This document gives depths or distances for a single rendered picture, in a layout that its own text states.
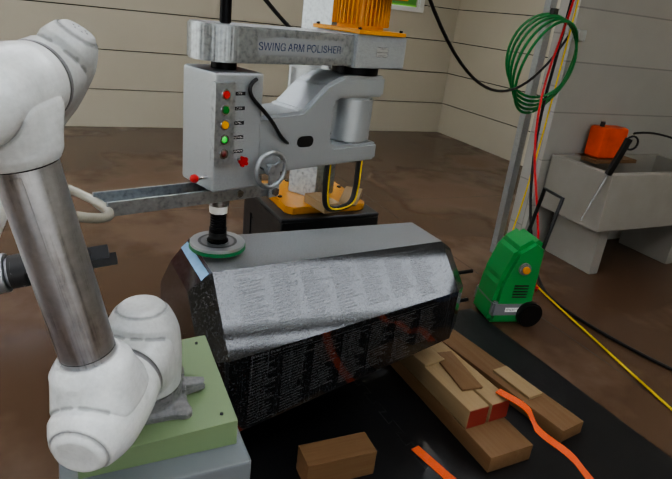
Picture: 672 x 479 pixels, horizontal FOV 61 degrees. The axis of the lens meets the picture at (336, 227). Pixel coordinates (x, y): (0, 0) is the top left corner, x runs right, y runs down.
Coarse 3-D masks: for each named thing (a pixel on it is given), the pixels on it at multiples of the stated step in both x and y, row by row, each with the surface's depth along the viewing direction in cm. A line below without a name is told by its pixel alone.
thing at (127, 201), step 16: (96, 192) 189; (112, 192) 193; (128, 192) 197; (144, 192) 201; (160, 192) 205; (176, 192) 210; (192, 192) 202; (208, 192) 206; (224, 192) 211; (240, 192) 215; (256, 192) 222; (272, 192) 223; (96, 208) 188; (112, 208) 183; (128, 208) 186; (144, 208) 191; (160, 208) 195
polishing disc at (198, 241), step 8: (200, 232) 230; (208, 232) 230; (192, 240) 221; (200, 240) 222; (232, 240) 225; (240, 240) 226; (200, 248) 215; (208, 248) 216; (216, 248) 217; (224, 248) 217; (232, 248) 218; (240, 248) 221
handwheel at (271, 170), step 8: (272, 152) 207; (280, 152) 210; (280, 160) 212; (256, 168) 205; (264, 168) 208; (272, 168) 209; (256, 176) 206; (272, 176) 210; (280, 176) 215; (264, 184) 210; (272, 184) 213
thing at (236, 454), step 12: (240, 444) 134; (180, 456) 129; (192, 456) 129; (204, 456) 130; (216, 456) 130; (228, 456) 130; (240, 456) 131; (60, 468) 122; (132, 468) 124; (144, 468) 124; (156, 468) 125; (168, 468) 125; (180, 468) 125; (192, 468) 126; (204, 468) 126; (216, 468) 127; (228, 468) 128; (240, 468) 129
